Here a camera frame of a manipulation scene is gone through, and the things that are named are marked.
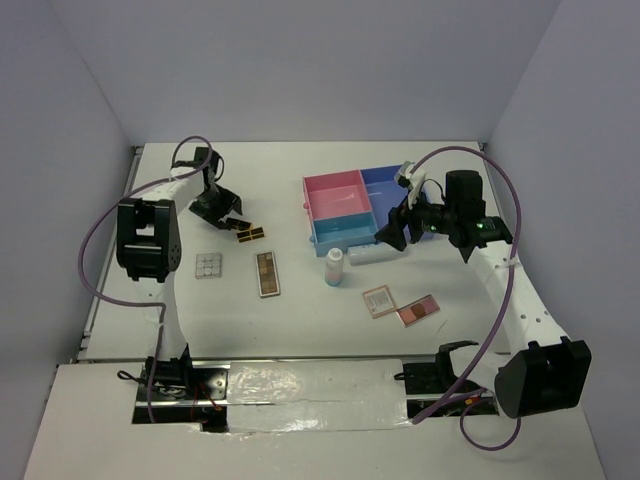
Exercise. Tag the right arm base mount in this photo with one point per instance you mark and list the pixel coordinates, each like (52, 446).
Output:
(425, 382)

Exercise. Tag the pink blush palette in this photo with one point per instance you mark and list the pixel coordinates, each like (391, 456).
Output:
(418, 310)

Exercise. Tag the pink blue purple organizer tray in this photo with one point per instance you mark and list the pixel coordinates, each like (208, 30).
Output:
(348, 208)

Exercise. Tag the black gold lipstick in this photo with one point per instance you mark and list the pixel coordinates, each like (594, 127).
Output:
(237, 225)
(251, 234)

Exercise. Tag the upright white pastel bottle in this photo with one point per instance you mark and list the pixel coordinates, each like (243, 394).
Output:
(334, 267)

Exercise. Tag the long brown eyeshadow palette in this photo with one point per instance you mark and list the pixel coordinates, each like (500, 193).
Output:
(267, 275)

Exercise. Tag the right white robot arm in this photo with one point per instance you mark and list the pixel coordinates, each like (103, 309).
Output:
(528, 362)

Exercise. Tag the silver white pan palette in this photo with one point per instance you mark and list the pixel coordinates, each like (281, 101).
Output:
(208, 265)

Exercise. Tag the lying white spray bottle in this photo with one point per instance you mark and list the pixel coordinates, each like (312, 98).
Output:
(372, 253)

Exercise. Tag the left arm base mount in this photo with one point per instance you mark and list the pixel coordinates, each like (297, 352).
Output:
(201, 401)

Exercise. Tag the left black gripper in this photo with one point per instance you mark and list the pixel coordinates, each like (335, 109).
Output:
(230, 201)

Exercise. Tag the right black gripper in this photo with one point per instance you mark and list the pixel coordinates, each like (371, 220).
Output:
(393, 233)

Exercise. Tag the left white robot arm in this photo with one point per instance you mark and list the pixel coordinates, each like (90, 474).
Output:
(149, 249)

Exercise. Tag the pink compact label up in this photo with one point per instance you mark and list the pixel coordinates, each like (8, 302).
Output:
(379, 301)

